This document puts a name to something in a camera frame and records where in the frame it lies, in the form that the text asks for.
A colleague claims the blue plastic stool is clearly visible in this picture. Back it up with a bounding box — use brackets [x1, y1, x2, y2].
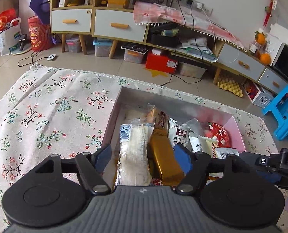
[262, 85, 288, 140]

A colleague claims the blue lid storage bin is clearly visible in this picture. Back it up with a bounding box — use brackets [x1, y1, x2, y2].
[93, 38, 113, 57]

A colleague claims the upper orange fruit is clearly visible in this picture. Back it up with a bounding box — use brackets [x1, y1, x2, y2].
[255, 31, 267, 46]

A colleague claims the orange fruit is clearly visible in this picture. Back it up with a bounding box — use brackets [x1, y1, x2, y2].
[255, 31, 267, 46]
[259, 53, 271, 65]

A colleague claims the white shopping bag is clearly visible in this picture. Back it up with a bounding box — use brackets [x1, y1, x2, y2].
[0, 17, 21, 56]

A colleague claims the wall power strip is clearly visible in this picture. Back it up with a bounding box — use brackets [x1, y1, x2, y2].
[176, 0, 213, 17]

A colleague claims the clear wafer snack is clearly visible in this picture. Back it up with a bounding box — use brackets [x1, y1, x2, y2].
[115, 117, 156, 186]

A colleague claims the purple umbrella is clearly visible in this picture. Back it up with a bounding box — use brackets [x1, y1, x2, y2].
[29, 0, 50, 25]

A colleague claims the white chocolate cookie packet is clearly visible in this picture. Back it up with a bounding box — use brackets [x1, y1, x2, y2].
[168, 118, 190, 148]

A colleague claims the black storage basket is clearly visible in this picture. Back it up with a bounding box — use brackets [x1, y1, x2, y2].
[148, 22, 180, 48]

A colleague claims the gold snack bar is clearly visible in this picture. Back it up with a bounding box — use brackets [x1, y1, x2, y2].
[149, 134, 185, 186]

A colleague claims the white microwave oven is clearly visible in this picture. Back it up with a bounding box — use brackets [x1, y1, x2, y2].
[265, 23, 288, 79]

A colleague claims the orange white snack packet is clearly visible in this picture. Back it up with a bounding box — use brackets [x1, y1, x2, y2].
[206, 139, 239, 159]

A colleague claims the pink cardboard box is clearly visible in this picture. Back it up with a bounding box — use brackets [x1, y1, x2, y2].
[103, 87, 245, 187]

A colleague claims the clear bin with keyboard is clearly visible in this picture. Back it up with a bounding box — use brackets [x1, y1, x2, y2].
[121, 43, 149, 64]

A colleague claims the red cardboard box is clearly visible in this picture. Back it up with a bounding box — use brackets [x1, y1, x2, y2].
[145, 52, 178, 74]

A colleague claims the red festive bag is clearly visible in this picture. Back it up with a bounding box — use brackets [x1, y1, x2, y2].
[28, 15, 53, 52]

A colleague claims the yellow egg tray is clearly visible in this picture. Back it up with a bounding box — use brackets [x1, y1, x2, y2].
[217, 75, 244, 98]

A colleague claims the pink floral cabinet cloth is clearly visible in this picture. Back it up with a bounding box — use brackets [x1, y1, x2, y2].
[133, 2, 247, 52]

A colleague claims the white power adapter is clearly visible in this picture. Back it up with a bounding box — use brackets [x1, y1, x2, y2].
[47, 54, 57, 61]

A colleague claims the wooden tv cabinet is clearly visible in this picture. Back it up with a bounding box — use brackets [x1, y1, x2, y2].
[50, 0, 288, 94]

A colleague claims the red strawberry snack packet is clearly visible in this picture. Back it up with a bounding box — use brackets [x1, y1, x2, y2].
[201, 122, 231, 148]

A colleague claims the floral white tablecloth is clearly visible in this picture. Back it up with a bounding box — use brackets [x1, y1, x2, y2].
[0, 66, 277, 231]

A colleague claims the brown cracker packet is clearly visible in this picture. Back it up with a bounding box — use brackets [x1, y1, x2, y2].
[146, 104, 169, 136]

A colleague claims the lower orange fruit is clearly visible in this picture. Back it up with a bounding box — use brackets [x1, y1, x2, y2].
[259, 53, 271, 65]

